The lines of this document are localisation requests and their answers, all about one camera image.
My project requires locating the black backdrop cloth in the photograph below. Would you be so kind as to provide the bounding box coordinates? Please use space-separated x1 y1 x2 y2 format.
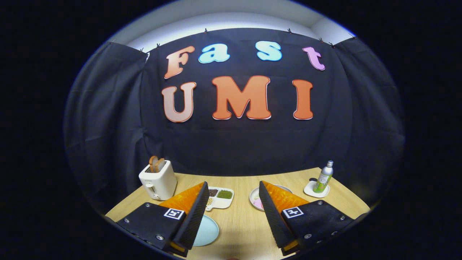
64 27 405 213

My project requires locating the green label metal bottle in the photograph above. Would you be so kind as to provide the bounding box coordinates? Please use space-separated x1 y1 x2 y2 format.
313 160 334 194

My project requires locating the white food plate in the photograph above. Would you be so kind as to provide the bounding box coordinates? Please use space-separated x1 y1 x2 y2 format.
249 184 293 211

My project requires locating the white toaster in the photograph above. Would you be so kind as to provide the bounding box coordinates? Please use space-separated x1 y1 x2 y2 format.
139 160 178 201

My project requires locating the white coaster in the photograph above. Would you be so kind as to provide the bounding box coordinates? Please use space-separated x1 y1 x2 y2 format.
304 178 331 198

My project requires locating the light blue plate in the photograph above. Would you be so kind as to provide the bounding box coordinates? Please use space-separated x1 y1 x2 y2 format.
192 215 219 247

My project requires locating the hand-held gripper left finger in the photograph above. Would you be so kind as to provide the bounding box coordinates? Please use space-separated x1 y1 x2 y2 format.
116 181 210 257

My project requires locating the white divided tray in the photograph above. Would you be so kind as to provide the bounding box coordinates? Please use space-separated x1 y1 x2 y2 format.
205 186 234 211

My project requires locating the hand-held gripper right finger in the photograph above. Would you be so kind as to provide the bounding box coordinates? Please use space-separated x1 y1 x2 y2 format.
258 181 356 256

